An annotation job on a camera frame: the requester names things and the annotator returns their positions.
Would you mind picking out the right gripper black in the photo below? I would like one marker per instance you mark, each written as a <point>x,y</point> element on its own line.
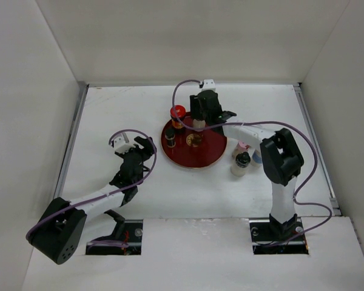
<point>195,107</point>

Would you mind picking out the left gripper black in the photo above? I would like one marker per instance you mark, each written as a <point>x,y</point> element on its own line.
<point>145,143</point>

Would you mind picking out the grey lid white shaker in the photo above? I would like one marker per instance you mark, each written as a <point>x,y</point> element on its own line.
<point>198,125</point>

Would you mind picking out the red lid sauce jar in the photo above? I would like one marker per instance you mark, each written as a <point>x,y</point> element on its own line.
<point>177,115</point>

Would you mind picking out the small dark spice bottle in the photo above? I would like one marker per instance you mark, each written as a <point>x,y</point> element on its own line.
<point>169,135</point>

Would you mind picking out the black cap white bottle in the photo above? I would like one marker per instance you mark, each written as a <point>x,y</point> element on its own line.
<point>240,164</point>

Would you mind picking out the silver lid blue label bottle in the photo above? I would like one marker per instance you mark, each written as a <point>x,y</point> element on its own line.
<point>256,159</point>

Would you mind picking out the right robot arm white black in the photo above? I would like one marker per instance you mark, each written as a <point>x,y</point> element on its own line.
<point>279,153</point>

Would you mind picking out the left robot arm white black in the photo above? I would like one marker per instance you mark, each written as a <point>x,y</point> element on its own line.
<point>58,232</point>

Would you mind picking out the red round tray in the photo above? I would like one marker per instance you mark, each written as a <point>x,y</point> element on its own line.
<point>194,150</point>

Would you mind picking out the pink cap bottle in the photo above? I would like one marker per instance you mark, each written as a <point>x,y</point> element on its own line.
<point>241,148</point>

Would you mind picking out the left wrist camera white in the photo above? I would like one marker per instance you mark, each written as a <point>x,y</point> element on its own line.
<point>121,144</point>

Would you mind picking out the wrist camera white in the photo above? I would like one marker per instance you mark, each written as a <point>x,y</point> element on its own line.
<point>121,144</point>
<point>207,84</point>

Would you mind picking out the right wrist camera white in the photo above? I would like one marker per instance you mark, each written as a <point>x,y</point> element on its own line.
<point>207,84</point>

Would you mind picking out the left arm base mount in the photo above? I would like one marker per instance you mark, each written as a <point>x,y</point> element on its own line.
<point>125,239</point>

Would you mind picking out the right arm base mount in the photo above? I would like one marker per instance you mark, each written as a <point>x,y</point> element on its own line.
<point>266,242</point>

